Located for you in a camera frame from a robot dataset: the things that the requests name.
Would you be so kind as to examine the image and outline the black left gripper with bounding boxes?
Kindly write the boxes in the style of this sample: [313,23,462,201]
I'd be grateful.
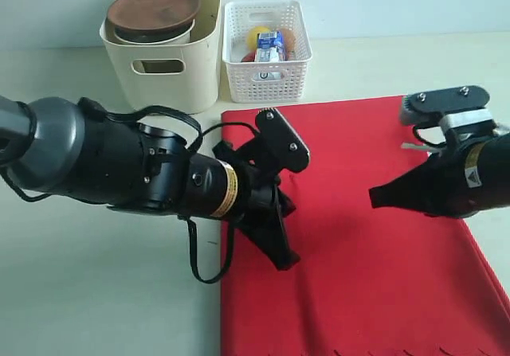
[213,135,300,271]

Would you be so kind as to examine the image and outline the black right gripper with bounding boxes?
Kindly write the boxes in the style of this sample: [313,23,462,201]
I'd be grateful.
[369,140,485,218]

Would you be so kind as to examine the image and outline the red tablecloth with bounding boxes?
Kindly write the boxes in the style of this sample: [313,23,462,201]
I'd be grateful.
[221,96,509,355]

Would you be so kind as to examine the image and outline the red sausage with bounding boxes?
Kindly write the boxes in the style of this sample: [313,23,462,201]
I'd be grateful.
[241,51,256,62]

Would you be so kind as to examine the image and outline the blue white milk carton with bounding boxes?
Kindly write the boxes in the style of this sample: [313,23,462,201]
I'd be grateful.
[254,30,286,81]

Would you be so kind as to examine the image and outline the brown egg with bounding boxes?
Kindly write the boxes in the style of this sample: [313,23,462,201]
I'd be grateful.
[280,28,296,53]

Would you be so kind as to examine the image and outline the white ceramic bowl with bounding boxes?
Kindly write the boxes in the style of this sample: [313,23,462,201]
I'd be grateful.
[113,20,195,45]

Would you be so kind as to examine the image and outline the round wooden plate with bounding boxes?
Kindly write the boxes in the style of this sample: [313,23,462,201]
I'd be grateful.
[106,0,201,33]

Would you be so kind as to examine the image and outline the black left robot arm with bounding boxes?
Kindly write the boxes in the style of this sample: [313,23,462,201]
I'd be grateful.
[1,97,310,270]

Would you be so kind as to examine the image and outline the white perforated plastic basket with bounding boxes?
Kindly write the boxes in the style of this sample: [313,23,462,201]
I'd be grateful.
[222,0,312,103]

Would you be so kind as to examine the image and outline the large cream plastic bin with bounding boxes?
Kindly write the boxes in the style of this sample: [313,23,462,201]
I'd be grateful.
[99,0,222,114]

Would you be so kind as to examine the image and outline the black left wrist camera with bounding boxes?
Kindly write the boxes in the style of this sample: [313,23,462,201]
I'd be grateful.
[255,108,311,173]

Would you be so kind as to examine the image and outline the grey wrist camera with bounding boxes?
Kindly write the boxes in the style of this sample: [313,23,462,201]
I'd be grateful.
[399,85,496,144]

